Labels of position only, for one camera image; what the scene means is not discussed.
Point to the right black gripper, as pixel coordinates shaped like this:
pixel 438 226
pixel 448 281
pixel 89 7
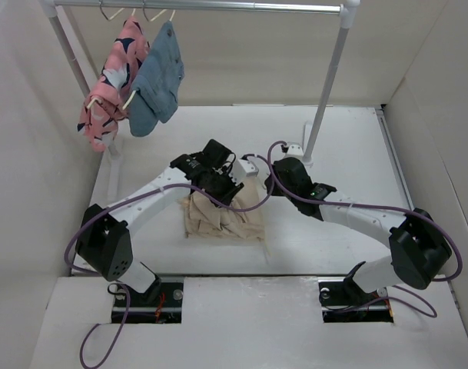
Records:
pixel 271 187

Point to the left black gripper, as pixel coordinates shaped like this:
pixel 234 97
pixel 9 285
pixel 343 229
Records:
pixel 227 197

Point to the beige trousers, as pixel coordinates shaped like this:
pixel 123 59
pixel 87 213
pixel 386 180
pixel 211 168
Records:
pixel 202 219

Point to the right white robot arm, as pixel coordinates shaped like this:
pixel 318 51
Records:
pixel 418 251

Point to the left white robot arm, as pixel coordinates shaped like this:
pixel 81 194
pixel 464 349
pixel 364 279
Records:
pixel 106 233

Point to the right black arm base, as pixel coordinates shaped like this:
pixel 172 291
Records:
pixel 341 305

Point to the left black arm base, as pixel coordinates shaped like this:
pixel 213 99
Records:
pixel 165 309

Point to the wooden hanger under denim shorts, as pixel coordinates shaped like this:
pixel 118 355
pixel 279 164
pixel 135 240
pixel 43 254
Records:
pixel 149 20

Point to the blue denim shorts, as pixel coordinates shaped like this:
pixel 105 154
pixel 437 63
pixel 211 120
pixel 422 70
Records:
pixel 157 83

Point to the pink floral shorts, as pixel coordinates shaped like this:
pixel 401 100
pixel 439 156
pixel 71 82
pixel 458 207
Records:
pixel 103 106

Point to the metal clothes rack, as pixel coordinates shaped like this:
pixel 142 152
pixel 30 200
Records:
pixel 346 12

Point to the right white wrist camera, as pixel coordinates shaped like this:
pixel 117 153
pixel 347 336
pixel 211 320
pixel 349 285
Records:
pixel 292 150

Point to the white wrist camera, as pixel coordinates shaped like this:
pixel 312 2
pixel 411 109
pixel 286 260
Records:
pixel 292 150
pixel 242 169

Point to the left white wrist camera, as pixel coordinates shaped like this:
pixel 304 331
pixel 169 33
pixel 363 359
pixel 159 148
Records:
pixel 242 169

